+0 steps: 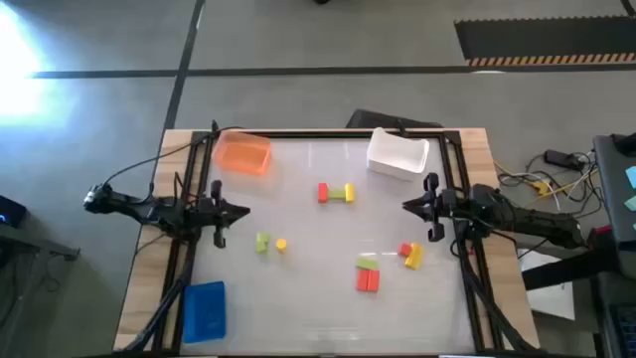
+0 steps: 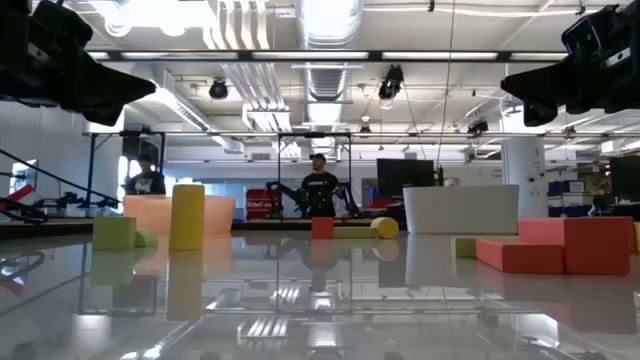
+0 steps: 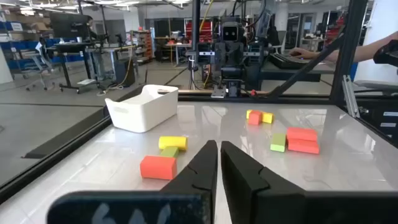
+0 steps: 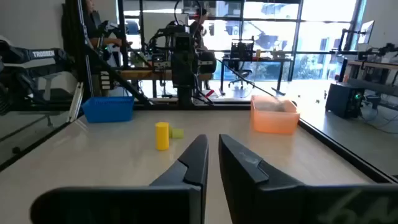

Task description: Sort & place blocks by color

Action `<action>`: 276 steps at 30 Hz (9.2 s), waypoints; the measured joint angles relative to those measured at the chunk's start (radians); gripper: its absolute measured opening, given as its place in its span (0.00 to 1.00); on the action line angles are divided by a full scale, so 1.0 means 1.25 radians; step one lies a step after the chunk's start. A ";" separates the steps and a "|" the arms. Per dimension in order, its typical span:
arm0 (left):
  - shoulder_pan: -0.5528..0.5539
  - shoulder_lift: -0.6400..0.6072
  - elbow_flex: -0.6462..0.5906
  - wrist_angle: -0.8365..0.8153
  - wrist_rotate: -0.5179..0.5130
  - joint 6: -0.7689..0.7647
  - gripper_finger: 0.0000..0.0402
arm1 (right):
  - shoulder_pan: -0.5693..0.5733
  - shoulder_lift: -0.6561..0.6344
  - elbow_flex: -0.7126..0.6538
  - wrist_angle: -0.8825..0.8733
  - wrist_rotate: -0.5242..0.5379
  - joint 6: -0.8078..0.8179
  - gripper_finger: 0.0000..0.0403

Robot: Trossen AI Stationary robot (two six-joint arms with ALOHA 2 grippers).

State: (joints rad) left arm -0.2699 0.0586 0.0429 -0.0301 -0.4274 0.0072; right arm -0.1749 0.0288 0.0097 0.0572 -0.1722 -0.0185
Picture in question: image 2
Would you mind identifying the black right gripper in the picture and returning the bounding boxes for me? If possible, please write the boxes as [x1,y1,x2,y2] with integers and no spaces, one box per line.
[500,2,640,128]

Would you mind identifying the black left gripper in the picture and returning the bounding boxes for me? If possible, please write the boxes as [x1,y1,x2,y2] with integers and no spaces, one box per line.
[0,0,157,127]

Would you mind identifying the long yellow cylinder block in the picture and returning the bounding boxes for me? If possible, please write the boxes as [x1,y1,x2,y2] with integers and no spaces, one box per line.
[168,184,206,252]

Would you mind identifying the red rectangular block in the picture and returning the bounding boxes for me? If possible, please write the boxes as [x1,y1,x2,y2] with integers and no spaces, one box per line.
[563,216,637,276]
[517,218,567,246]
[475,238,566,275]

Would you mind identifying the green cube block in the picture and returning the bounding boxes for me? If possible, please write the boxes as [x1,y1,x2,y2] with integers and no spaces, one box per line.
[92,216,137,252]

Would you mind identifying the small green block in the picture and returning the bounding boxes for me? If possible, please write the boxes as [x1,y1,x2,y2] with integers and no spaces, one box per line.
[134,228,160,249]

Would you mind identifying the green rectangular block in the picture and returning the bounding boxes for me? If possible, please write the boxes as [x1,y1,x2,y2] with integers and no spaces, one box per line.
[451,236,479,259]

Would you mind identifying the short yellow cylinder block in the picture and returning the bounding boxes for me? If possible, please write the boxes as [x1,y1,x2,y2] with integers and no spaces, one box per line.
[370,216,400,240]

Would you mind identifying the red cube block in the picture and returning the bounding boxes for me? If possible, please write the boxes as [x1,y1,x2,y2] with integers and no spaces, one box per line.
[311,216,335,240]

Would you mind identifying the white round column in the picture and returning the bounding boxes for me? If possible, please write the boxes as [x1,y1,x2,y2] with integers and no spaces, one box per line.
[501,134,549,219]

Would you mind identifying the person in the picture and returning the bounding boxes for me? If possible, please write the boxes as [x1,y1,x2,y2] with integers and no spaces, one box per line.
[124,152,167,196]
[301,152,341,219]

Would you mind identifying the overhead beam with lights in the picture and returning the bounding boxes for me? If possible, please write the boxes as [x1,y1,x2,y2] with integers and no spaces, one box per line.
[84,49,569,63]

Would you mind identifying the black monitor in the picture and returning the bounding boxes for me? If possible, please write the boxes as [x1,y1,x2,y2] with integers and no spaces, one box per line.
[609,155,640,201]
[376,158,436,199]

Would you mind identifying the bright computer screen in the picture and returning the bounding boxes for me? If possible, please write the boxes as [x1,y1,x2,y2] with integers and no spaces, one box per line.
[8,158,40,196]

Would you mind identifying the white plastic bin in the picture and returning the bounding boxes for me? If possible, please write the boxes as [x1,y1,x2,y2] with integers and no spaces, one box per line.
[402,184,520,235]

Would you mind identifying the red tool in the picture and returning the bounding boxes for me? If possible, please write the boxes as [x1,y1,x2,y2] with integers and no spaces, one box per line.
[0,183,36,211]

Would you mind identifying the orange translucent plastic bin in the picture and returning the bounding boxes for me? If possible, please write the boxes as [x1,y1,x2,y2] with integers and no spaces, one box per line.
[122,194,237,236]

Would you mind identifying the red tool chest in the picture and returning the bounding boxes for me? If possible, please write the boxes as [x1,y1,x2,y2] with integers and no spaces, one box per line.
[245,188,281,222]

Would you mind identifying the blue and red crates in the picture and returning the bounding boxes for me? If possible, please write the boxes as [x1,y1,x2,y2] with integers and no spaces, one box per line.
[367,187,401,210]

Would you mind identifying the thick black cable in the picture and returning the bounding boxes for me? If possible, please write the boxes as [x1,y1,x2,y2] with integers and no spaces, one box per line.
[0,148,121,204]

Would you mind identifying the black aluminium table frame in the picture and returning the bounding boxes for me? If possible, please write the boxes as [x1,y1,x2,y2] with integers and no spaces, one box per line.
[0,217,406,239]

